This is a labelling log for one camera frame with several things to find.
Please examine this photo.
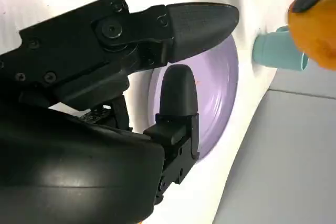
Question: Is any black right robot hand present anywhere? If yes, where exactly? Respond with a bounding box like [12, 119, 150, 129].
[0, 0, 240, 224]

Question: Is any orange white toy bread roll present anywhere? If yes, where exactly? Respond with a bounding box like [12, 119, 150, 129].
[287, 0, 336, 71]

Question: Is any pale green mug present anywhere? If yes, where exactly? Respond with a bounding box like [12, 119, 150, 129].
[252, 26, 309, 72]

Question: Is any lilac plate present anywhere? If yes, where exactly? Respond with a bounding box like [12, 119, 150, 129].
[148, 36, 239, 161]

